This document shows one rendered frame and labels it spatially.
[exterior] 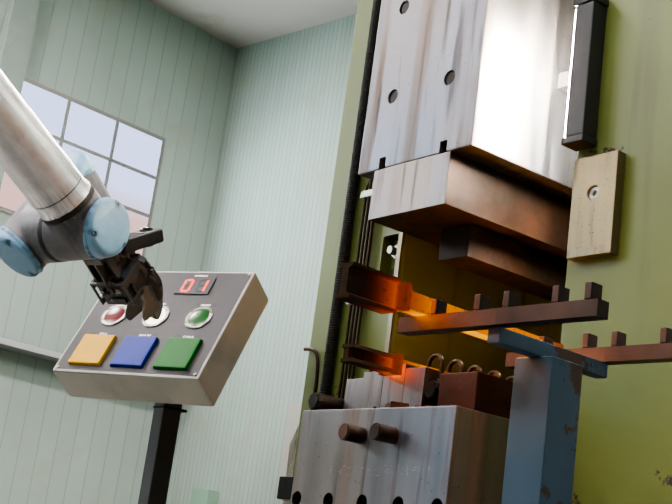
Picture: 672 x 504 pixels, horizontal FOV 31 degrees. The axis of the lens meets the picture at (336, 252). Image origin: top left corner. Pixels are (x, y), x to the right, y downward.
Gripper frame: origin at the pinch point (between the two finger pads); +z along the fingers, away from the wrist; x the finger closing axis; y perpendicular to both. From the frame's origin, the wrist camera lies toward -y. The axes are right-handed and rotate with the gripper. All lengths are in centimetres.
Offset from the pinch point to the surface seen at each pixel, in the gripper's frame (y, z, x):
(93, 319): -7.5, 11.0, -24.5
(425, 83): -41, -18, 46
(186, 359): 2.5, 10.3, 3.1
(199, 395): 6.3, 15.8, 5.3
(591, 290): 32, -39, 94
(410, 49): -49, -20, 41
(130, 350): 0.9, 10.3, -10.5
